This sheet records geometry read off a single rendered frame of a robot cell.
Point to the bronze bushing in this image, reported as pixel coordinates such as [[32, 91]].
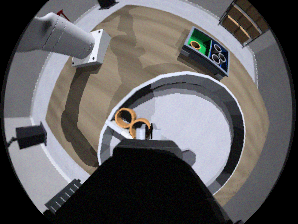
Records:
[[132, 127], [195, 45], [119, 120]]

